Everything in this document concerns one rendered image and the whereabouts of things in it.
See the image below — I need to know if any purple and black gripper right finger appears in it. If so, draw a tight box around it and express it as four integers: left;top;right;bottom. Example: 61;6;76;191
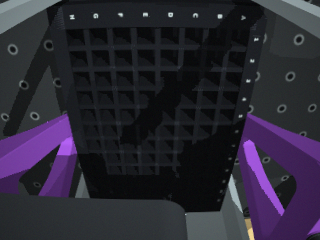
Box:
237;113;320;240

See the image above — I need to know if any black well plate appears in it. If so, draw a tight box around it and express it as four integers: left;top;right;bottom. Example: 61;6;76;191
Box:
46;0;268;213

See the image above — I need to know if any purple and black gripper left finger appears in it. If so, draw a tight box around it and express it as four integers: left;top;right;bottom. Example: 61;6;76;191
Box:
0;113;77;197

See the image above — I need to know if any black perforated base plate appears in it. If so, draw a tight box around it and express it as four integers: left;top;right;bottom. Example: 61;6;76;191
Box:
0;8;320;219

